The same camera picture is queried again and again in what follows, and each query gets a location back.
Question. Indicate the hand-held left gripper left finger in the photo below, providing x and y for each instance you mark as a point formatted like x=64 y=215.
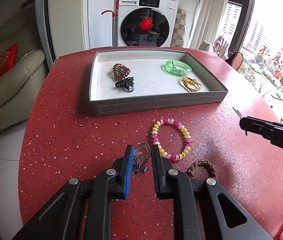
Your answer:
x=129 y=172

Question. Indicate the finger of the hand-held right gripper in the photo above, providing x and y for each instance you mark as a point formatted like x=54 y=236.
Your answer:
x=256 y=127

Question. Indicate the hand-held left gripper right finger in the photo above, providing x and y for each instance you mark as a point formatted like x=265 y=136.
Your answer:
x=156 y=172

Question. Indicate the rhinestone heart hair clip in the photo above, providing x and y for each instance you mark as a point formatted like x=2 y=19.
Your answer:
x=142 y=152

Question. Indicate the grey jewelry tray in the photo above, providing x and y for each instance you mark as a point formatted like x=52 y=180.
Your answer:
x=144 y=102

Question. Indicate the black claw hair clip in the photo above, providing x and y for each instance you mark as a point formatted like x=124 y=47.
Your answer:
x=125 y=83

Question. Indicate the green bangle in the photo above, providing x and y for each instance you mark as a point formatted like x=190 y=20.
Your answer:
x=177 y=70

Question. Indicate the pale clothes pile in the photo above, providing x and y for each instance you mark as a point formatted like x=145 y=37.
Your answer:
x=217 y=45

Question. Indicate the white curtain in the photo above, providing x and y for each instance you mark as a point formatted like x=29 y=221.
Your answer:
x=209 y=15

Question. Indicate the checkered cloth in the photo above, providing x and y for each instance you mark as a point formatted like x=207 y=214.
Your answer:
x=178 y=27

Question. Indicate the green armchair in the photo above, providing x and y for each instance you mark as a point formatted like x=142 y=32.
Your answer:
x=14 y=85

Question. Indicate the white washing machine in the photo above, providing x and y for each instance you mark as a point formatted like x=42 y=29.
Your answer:
x=146 y=20

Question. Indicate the red embroidered cushion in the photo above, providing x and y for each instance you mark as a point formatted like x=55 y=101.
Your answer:
x=4 y=63

